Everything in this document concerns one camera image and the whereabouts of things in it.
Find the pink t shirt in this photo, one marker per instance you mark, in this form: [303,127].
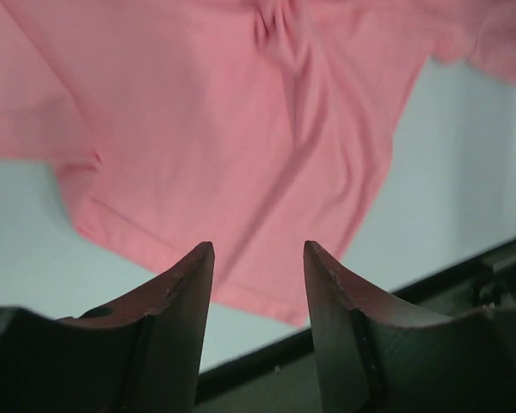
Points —
[256,125]

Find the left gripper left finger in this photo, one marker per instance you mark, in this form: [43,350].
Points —
[138,353]

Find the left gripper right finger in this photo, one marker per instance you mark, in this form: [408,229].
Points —
[377,353]

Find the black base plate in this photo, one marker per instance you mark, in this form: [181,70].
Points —
[282,377]

